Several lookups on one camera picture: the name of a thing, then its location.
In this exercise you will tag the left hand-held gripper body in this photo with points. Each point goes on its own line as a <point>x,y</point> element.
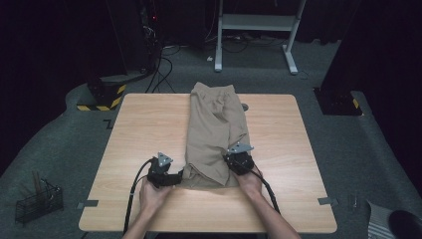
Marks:
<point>159,176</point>

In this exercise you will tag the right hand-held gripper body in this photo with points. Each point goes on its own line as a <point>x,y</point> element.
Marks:
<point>240,162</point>

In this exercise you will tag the beige pants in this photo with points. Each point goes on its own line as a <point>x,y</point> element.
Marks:
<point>212,132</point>

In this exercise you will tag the person's left hand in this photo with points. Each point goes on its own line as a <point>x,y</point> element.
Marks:
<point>152,197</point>

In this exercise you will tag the person's right hand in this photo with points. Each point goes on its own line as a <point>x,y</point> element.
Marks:
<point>252,184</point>

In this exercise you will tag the round table grommet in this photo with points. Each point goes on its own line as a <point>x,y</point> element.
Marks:
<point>245,107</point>

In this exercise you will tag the grey tape strip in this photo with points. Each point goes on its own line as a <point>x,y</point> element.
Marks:
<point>326,201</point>
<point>88,203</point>

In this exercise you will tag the yellow black striped base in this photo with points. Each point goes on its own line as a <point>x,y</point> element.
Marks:
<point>106,96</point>

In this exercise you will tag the black stand base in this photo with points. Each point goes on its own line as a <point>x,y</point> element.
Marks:
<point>336,101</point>

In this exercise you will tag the white metal stand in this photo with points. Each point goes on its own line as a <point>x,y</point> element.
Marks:
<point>255,22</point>

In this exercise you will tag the dark equipment rack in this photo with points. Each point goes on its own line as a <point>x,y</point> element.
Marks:
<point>149,33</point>

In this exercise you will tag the grey striped cloth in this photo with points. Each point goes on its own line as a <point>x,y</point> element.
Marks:
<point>378,222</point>

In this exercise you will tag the person's black shoe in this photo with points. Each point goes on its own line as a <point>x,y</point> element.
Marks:
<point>406,225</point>

